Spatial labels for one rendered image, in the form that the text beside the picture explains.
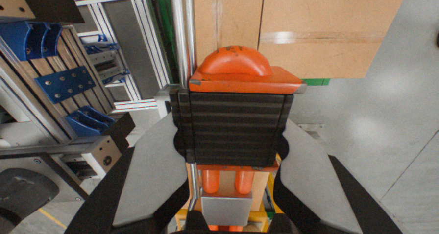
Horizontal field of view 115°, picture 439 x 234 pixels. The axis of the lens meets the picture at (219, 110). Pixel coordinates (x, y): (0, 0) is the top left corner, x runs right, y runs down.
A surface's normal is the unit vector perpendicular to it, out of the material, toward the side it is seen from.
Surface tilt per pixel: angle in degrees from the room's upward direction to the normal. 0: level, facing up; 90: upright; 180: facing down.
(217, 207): 1
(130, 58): 0
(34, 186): 72
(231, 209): 1
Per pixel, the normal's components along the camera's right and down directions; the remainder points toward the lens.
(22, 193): 0.80, -0.30
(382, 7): 0.00, 0.50
